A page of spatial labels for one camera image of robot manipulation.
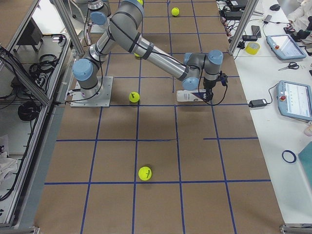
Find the clear tennis ball can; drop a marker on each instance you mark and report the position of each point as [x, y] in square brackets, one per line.
[190, 96]

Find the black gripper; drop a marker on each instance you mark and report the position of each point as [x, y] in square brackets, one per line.
[208, 85]

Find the aluminium frame post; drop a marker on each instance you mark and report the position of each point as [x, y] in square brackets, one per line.
[249, 9]

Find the right teach pendant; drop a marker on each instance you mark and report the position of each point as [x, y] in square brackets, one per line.
[294, 100]

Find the scissors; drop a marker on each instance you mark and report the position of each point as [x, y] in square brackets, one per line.
[291, 65]

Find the teach pendant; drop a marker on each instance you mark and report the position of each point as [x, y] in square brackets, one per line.
[294, 100]
[284, 47]

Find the tennis ball lower right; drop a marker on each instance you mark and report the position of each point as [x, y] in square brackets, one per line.
[134, 97]

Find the yellow tape roll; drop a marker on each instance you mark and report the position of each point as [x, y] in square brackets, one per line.
[252, 48]

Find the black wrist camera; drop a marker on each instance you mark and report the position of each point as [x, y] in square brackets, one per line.
[223, 78]

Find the left teach pendant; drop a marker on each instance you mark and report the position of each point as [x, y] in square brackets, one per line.
[284, 47]

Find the tennis ball upper left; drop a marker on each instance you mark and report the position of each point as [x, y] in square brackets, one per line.
[175, 11]

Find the black power brick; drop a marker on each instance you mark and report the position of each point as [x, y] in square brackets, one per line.
[257, 103]

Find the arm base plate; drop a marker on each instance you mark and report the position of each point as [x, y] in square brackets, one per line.
[100, 96]

